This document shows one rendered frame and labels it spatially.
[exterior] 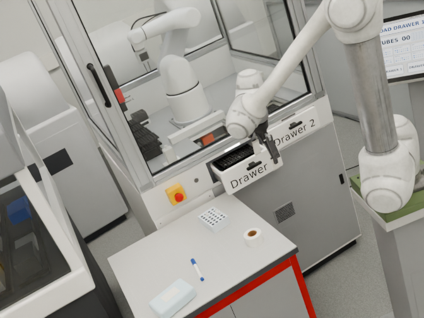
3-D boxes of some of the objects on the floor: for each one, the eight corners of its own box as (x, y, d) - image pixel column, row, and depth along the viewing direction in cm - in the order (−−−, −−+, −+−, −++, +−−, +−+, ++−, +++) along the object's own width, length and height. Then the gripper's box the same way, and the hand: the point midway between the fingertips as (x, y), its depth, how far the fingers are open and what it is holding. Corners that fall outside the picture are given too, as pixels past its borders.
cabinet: (366, 242, 279) (336, 119, 245) (212, 342, 254) (153, 221, 219) (279, 185, 362) (247, 88, 327) (155, 257, 337) (106, 158, 302)
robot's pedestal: (481, 340, 206) (462, 194, 173) (415, 368, 205) (383, 226, 172) (438, 294, 233) (414, 159, 200) (380, 318, 232) (346, 187, 199)
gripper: (284, 128, 182) (291, 171, 195) (248, 103, 200) (258, 144, 213) (267, 137, 180) (276, 180, 193) (233, 110, 199) (243, 151, 212)
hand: (266, 159), depth 202 cm, fingers open, 13 cm apart
